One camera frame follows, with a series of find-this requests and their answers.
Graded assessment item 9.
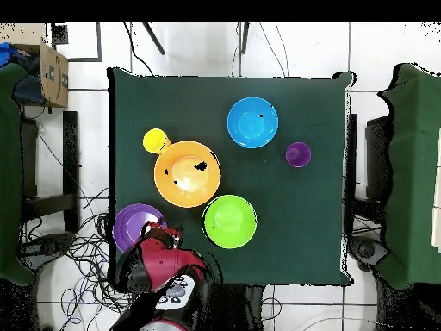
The cardboard box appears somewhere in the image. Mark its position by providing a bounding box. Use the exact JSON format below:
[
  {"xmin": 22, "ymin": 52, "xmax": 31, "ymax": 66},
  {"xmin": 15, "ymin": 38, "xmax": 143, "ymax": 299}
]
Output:
[{"xmin": 0, "ymin": 22, "xmax": 70, "ymax": 109}]

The black metal frame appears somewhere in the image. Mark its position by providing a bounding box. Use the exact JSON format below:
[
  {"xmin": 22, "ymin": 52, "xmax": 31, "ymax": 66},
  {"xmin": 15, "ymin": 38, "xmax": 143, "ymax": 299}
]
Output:
[{"xmin": 50, "ymin": 22, "xmax": 103, "ymax": 64}]

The blue cloth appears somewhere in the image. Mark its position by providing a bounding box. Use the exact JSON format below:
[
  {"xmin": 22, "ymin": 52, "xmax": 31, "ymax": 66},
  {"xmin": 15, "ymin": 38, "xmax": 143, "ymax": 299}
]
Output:
[{"xmin": 0, "ymin": 41, "xmax": 25, "ymax": 68}]

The large blue bowl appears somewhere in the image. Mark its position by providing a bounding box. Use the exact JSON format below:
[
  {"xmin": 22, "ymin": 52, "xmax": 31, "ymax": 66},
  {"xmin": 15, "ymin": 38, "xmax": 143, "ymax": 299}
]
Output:
[{"xmin": 226, "ymin": 97, "xmax": 280, "ymax": 150}]

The purple cup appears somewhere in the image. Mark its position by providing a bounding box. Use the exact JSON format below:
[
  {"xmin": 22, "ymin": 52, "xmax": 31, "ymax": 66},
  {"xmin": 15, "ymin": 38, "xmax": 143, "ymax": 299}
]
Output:
[{"xmin": 284, "ymin": 141, "xmax": 313, "ymax": 169}]

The large green bowl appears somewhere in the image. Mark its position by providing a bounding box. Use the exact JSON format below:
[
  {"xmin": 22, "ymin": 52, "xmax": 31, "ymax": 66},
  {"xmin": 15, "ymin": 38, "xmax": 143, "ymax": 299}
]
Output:
[{"xmin": 202, "ymin": 194, "xmax": 258, "ymax": 250}]

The black stool frame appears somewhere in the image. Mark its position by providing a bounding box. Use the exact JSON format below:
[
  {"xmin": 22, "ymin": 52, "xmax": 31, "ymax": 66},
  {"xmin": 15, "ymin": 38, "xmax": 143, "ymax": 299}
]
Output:
[
  {"xmin": 344, "ymin": 113, "xmax": 392, "ymax": 222},
  {"xmin": 18, "ymin": 109, "xmax": 81, "ymax": 235}
]

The green cloth side table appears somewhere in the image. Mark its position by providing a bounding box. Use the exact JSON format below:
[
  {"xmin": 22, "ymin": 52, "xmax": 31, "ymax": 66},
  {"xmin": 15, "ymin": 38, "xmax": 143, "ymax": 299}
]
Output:
[
  {"xmin": 0, "ymin": 63, "xmax": 37, "ymax": 287},
  {"xmin": 376, "ymin": 62, "xmax": 441, "ymax": 290}
]

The large orange bowl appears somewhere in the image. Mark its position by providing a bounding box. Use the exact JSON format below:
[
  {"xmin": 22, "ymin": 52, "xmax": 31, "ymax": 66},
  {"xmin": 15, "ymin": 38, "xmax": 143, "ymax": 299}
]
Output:
[{"xmin": 153, "ymin": 140, "xmax": 222, "ymax": 209}]

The dark green tablecloth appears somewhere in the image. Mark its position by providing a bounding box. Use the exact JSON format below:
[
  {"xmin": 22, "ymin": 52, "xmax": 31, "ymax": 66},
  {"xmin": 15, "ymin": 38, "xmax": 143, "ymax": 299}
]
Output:
[{"xmin": 104, "ymin": 66, "xmax": 356, "ymax": 287}]

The tangle of floor cables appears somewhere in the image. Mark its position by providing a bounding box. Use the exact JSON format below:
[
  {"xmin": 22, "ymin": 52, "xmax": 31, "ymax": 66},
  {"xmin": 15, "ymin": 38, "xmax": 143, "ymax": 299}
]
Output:
[{"xmin": 20, "ymin": 185, "xmax": 139, "ymax": 331}]

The large purple bowl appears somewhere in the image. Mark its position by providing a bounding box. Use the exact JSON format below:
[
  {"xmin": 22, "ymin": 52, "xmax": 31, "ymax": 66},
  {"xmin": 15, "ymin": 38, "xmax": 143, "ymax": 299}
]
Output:
[{"xmin": 112, "ymin": 202, "xmax": 169, "ymax": 255}]

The black tripod leg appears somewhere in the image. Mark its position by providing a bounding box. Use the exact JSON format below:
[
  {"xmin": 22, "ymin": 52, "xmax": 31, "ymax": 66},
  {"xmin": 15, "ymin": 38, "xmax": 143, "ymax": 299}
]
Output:
[
  {"xmin": 239, "ymin": 22, "xmax": 251, "ymax": 55},
  {"xmin": 141, "ymin": 22, "xmax": 166, "ymax": 56}
]

